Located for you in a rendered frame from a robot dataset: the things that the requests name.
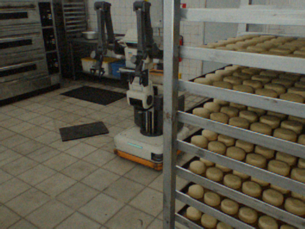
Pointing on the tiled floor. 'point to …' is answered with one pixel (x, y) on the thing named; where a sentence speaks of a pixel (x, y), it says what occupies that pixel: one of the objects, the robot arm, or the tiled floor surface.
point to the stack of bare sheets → (83, 131)
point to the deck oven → (27, 50)
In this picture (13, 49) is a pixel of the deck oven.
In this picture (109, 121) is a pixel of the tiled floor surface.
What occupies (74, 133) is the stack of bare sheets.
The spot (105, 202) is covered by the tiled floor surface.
